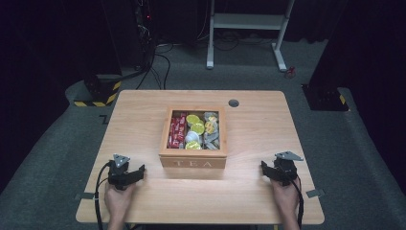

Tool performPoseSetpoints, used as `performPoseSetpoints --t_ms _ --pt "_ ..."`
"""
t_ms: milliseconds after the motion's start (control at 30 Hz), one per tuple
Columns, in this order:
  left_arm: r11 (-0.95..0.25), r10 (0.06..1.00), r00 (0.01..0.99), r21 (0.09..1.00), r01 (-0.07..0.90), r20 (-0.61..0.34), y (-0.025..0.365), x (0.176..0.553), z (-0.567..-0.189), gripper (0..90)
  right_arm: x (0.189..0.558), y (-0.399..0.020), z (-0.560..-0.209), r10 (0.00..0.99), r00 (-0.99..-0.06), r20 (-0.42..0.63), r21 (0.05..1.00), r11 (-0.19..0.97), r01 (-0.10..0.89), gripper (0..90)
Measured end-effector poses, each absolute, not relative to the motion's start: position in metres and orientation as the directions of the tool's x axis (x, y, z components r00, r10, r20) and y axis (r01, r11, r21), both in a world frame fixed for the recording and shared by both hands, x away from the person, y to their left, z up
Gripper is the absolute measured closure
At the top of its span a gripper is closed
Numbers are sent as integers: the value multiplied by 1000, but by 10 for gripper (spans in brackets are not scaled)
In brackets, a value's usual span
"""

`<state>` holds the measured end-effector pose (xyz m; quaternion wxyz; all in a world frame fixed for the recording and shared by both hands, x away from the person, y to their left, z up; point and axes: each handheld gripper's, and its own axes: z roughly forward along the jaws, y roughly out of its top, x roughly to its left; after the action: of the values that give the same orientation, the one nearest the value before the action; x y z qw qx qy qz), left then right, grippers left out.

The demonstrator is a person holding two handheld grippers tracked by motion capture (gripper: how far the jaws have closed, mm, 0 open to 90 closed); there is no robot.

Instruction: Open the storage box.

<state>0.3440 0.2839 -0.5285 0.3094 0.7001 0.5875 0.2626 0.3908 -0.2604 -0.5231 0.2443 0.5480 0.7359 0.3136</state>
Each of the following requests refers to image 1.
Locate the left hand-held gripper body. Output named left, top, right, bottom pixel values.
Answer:
left=107, top=153, right=131, bottom=192

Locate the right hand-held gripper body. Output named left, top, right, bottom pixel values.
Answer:
left=272, top=150, right=305, bottom=187

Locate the wooden tea box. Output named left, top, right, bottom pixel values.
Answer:
left=158, top=105, right=228, bottom=170

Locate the person's right hand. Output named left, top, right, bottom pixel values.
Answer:
left=270, top=176, right=302, bottom=219

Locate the person's left hand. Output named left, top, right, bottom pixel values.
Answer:
left=103, top=182, right=137, bottom=222

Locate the grey tape piece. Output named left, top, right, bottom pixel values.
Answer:
left=74, top=192, right=96, bottom=201
left=305, top=188, right=326, bottom=198

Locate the pile of red packets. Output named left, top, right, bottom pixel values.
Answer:
left=167, top=111, right=188, bottom=150

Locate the pile of grey packets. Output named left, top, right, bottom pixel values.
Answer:
left=202, top=111, right=221, bottom=151

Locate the white cup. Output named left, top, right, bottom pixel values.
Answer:
left=185, top=130, right=201, bottom=144

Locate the black yellow striped stand base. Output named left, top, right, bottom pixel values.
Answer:
left=73, top=74, right=124, bottom=108

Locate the small red floor object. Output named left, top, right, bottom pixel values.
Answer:
left=284, top=65, right=297, bottom=80

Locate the white metal stand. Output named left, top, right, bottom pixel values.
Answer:
left=205, top=0, right=297, bottom=72

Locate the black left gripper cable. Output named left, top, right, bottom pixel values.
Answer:
left=94, top=160, right=115, bottom=230

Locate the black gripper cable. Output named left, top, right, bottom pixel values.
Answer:
left=290, top=176, right=305, bottom=230
left=94, top=160, right=115, bottom=230

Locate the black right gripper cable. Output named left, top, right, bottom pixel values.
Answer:
left=290, top=176, right=305, bottom=230

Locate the black floor cable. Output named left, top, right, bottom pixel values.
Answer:
left=154, top=52, right=172, bottom=91
left=135, top=47, right=158, bottom=91

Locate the dark equipment rack with wires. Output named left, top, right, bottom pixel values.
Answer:
left=133, top=0, right=158, bottom=70

